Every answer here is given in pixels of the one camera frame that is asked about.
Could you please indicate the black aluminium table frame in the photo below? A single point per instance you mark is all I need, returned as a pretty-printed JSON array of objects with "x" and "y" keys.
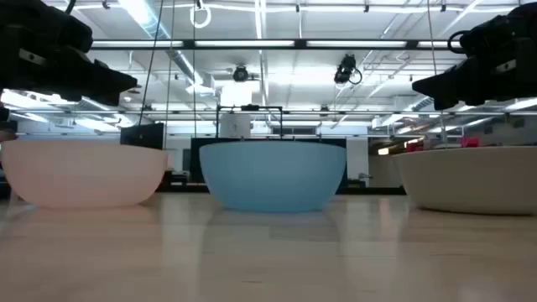
[{"x": 184, "y": 189}]

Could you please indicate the red parts shelf rack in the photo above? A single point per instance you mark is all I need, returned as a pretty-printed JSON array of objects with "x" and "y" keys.
[{"x": 469, "y": 142}]

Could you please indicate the small black monitor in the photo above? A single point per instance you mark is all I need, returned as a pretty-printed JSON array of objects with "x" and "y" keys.
[{"x": 142, "y": 136}]

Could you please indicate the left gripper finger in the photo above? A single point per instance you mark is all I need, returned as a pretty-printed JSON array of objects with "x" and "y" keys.
[
  {"x": 111, "y": 79},
  {"x": 100, "y": 97}
]

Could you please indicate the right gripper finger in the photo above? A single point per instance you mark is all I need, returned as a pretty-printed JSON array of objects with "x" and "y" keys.
[
  {"x": 440, "y": 84},
  {"x": 451, "y": 100}
]

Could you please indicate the round black ceiling camera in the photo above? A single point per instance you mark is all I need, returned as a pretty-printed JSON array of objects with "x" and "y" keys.
[{"x": 240, "y": 74}]

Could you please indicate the white box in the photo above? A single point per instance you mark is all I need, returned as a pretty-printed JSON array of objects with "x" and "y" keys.
[{"x": 235, "y": 126}]

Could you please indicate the white plastic bowl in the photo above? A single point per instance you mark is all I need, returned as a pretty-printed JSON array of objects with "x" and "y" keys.
[{"x": 470, "y": 180}]

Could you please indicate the blue plastic bowl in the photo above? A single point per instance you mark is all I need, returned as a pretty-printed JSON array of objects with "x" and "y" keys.
[{"x": 272, "y": 176}]

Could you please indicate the black metal stand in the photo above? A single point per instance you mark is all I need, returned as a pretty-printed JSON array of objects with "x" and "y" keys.
[{"x": 249, "y": 107}]

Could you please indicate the white LED light strip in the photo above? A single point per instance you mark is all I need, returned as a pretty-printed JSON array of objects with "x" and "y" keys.
[
  {"x": 356, "y": 43},
  {"x": 138, "y": 43},
  {"x": 436, "y": 43},
  {"x": 243, "y": 43}
]

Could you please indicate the pink plastic bowl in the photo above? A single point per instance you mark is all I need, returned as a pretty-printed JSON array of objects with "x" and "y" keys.
[{"x": 84, "y": 176}]

